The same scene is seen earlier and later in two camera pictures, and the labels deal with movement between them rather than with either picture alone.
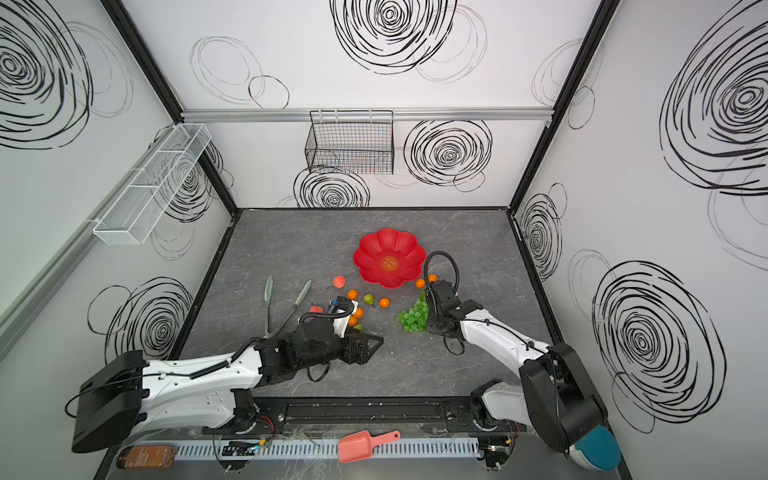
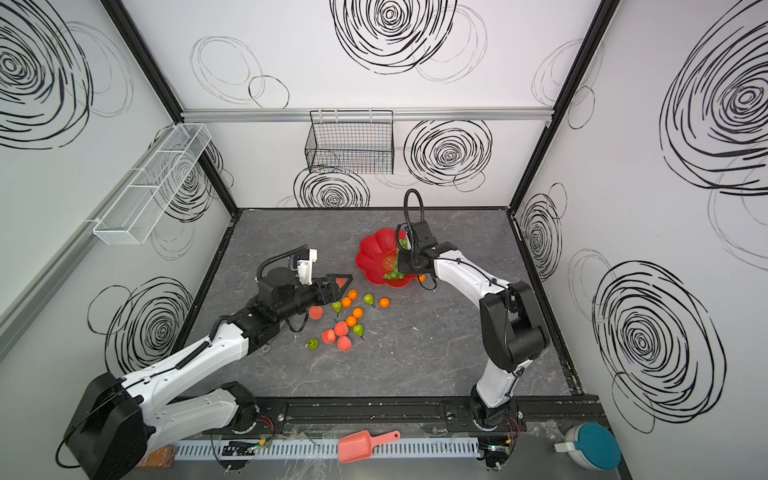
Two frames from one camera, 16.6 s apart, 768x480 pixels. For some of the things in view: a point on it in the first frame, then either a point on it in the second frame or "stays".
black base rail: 418,414 stays
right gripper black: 438,306 -> 405,260
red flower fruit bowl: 389,257 stays
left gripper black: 354,348 -> 324,286
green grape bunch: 415,318 -> 402,244
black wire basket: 351,142 stays
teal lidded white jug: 597,450 stays
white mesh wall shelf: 134,215 stays
